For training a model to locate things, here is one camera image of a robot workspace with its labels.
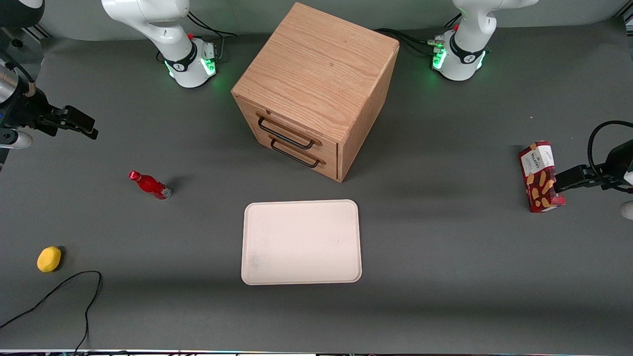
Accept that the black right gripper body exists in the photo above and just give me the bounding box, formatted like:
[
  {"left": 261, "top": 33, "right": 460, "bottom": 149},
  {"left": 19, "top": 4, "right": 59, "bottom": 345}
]
[{"left": 0, "top": 91, "right": 66, "bottom": 135}]

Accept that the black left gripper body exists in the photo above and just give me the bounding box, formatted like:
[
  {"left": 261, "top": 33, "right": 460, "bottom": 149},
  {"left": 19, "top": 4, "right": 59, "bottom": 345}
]
[{"left": 600, "top": 140, "right": 633, "bottom": 192}]

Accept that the black metal drawer handle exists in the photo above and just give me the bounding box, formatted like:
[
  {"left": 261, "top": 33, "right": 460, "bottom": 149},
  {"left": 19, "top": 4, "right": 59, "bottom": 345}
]
[
  {"left": 270, "top": 139, "right": 321, "bottom": 169},
  {"left": 257, "top": 116, "right": 316, "bottom": 150}
]

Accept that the wooden cabinet with drawer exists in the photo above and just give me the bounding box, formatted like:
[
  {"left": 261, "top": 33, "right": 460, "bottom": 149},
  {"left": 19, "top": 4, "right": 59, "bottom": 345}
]
[{"left": 236, "top": 97, "right": 340, "bottom": 162}]

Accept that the wooden two-drawer cabinet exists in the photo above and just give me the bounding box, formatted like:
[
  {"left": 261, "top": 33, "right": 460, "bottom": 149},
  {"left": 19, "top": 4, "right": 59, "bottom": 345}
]
[{"left": 231, "top": 2, "right": 400, "bottom": 183}]

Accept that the red shortbread cookie box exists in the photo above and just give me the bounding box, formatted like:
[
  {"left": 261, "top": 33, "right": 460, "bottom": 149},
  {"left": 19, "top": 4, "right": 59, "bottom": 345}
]
[{"left": 518, "top": 140, "right": 566, "bottom": 214}]

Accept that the red plastic bottle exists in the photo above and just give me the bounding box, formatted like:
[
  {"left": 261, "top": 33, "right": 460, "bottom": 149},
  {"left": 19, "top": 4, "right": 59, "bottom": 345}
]
[{"left": 128, "top": 170, "right": 173, "bottom": 201}]

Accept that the yellow lemon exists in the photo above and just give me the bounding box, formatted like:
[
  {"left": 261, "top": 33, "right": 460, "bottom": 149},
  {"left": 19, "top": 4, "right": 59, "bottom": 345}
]
[{"left": 37, "top": 246, "right": 63, "bottom": 273}]

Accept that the beige plastic tray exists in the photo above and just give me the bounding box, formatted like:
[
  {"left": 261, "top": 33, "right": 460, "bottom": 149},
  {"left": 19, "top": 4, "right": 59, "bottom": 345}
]
[{"left": 240, "top": 199, "right": 363, "bottom": 286}]

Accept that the black left gripper cable loop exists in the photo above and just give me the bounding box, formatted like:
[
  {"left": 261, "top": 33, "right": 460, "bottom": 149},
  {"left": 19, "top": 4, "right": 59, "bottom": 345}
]
[{"left": 587, "top": 120, "right": 633, "bottom": 191}]

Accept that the black right arm base cable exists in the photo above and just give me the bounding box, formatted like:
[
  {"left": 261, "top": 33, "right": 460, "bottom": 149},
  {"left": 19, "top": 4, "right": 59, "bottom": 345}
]
[{"left": 186, "top": 10, "right": 238, "bottom": 65}]

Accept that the black arm base cable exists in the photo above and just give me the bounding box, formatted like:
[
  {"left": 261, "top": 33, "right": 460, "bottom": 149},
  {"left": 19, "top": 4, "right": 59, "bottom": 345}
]
[
  {"left": 375, "top": 28, "right": 438, "bottom": 56},
  {"left": 186, "top": 10, "right": 238, "bottom": 65}
]

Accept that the thin black table cable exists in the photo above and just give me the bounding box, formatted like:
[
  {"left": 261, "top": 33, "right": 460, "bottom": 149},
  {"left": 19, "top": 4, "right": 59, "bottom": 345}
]
[{"left": 0, "top": 270, "right": 103, "bottom": 355}]

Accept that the black left arm base cable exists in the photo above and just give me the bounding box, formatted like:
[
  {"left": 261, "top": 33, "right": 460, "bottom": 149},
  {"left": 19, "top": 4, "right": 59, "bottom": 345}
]
[{"left": 375, "top": 28, "right": 438, "bottom": 56}]

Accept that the wooden drawer with handle plate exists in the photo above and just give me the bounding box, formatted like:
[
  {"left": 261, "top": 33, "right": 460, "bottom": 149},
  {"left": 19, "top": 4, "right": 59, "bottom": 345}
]
[{"left": 250, "top": 126, "right": 340, "bottom": 181}]

